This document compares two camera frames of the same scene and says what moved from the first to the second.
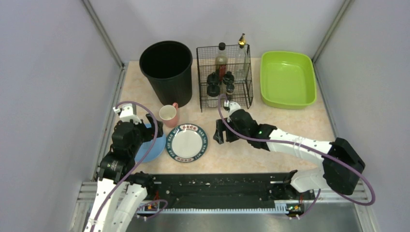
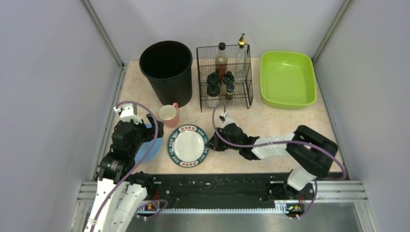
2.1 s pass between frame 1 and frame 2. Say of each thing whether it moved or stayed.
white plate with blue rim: moved
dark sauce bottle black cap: stayed
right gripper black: moved
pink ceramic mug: stayed
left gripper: stayed
